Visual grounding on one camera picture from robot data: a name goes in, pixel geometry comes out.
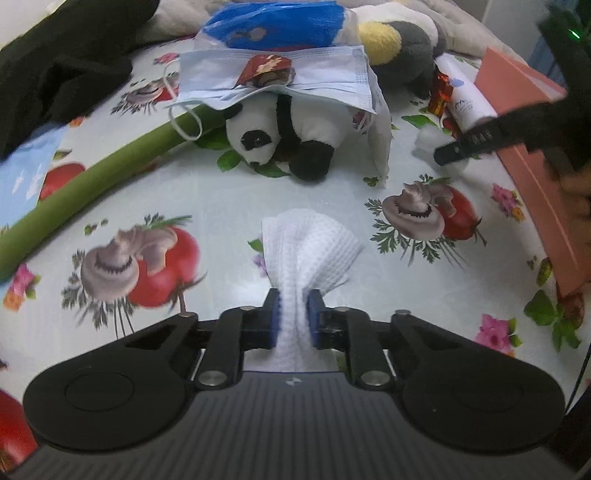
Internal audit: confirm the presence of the white waffle cloth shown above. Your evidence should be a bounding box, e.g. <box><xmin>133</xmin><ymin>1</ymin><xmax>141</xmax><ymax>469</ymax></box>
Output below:
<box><xmin>249</xmin><ymin>209</ymin><xmax>362</xmax><ymax>373</ymax></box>

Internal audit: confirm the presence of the red foil candy wrapper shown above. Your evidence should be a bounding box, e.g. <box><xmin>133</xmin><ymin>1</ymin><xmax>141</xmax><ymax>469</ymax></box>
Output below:
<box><xmin>428</xmin><ymin>70</ymin><xmax>454</xmax><ymax>118</ymax></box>

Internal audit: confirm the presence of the white cotton ball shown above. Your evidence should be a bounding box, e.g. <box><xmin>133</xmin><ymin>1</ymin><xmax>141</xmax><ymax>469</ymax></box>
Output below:
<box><xmin>413</xmin><ymin>124</ymin><xmax>469</xmax><ymax>178</ymax></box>

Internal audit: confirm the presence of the light blue face mask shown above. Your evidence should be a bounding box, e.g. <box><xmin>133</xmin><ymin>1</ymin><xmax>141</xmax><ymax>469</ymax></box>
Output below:
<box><xmin>165</xmin><ymin>45</ymin><xmax>390</xmax><ymax>141</ymax></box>

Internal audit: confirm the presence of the panda plush toy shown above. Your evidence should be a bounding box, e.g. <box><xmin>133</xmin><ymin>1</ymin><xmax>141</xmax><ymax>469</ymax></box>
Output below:
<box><xmin>223</xmin><ymin>92</ymin><xmax>353</xmax><ymax>182</ymax></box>

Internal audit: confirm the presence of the blue white plastic bag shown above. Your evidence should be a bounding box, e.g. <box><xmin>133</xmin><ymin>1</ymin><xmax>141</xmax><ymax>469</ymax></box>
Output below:
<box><xmin>178</xmin><ymin>1</ymin><xmax>391</xmax><ymax>182</ymax></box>

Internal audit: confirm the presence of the right hand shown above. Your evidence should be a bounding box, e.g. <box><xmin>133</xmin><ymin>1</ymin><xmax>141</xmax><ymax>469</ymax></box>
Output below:
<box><xmin>544</xmin><ymin>160</ymin><xmax>590</xmax><ymax>220</ymax></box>

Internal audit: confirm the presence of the pink cardboard box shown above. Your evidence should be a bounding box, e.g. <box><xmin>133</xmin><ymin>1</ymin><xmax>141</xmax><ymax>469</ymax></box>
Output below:
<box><xmin>474</xmin><ymin>46</ymin><xmax>591</xmax><ymax>297</ymax></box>

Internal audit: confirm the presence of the white spray can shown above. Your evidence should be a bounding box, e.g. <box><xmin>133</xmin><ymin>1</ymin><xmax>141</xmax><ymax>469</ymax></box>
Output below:
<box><xmin>436</xmin><ymin>53</ymin><xmax>497</xmax><ymax>133</ymax></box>

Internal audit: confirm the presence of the floral fruit tablecloth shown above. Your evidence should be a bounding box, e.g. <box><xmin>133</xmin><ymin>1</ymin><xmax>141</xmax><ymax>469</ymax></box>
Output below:
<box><xmin>0</xmin><ymin>34</ymin><xmax>591</xmax><ymax>467</ymax></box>

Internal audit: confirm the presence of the grey penguin plush toy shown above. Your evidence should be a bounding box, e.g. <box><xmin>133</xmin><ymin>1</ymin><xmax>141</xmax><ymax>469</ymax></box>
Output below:
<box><xmin>353</xmin><ymin>1</ymin><xmax>448</xmax><ymax>100</ymax></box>

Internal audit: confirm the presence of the green plush toothbrush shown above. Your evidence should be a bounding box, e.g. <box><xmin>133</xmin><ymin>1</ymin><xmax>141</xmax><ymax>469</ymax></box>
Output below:
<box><xmin>1</xmin><ymin>105</ymin><xmax>224</xmax><ymax>282</ymax></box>

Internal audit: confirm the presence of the grey quilt blanket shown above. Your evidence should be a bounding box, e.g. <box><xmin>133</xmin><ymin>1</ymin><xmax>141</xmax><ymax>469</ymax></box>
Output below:
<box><xmin>135</xmin><ymin>1</ymin><xmax>522</xmax><ymax>60</ymax></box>

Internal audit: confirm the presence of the black garment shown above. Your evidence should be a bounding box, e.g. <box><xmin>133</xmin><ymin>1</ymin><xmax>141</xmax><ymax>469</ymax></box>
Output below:
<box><xmin>1</xmin><ymin>1</ymin><xmax>159</xmax><ymax>159</ymax></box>

